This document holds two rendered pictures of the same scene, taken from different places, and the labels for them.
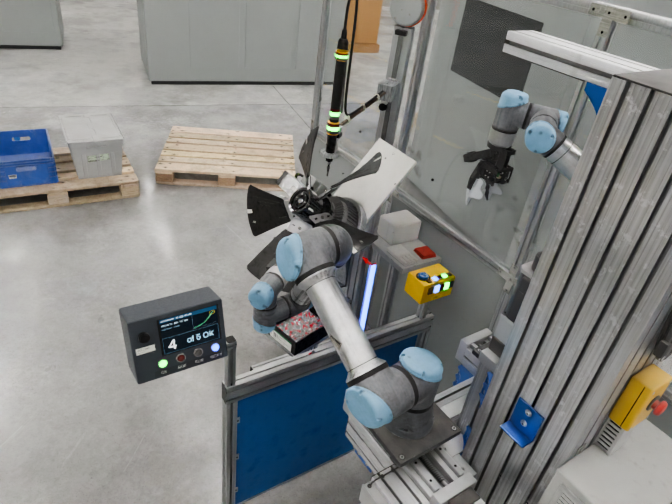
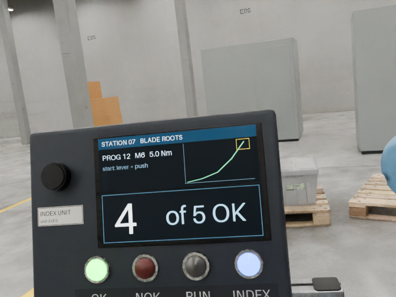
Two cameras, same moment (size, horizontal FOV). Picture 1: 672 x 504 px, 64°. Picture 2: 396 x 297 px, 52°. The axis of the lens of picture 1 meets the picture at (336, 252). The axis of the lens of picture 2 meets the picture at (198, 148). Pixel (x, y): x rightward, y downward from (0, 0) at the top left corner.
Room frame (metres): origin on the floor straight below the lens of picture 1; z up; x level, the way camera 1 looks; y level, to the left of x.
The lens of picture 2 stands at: (0.84, 0.08, 1.29)
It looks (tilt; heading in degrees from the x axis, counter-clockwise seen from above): 9 degrees down; 46
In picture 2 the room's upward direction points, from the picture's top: 6 degrees counter-clockwise
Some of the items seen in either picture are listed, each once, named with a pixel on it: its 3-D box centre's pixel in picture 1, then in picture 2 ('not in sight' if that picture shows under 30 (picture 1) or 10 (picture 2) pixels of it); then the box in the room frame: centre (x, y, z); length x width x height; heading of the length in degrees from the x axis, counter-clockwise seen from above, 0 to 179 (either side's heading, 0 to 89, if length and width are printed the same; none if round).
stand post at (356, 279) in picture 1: (353, 297); not in sight; (2.13, -0.12, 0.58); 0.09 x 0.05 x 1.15; 36
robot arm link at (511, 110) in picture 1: (511, 111); not in sight; (1.54, -0.44, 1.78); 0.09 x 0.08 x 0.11; 71
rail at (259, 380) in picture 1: (337, 352); not in sight; (1.47, -0.06, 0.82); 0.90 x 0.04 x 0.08; 126
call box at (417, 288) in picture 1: (429, 284); not in sight; (1.70, -0.38, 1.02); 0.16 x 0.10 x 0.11; 126
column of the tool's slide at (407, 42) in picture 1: (372, 207); not in sight; (2.50, -0.16, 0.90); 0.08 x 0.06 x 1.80; 71
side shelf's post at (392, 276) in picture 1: (384, 313); not in sight; (2.24, -0.30, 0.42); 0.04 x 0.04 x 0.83; 36
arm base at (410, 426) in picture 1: (409, 405); not in sight; (1.02, -0.26, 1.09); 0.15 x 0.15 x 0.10
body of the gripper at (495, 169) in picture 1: (495, 162); not in sight; (1.54, -0.44, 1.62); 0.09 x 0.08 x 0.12; 36
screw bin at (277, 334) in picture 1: (301, 325); not in sight; (1.56, 0.09, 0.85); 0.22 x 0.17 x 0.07; 141
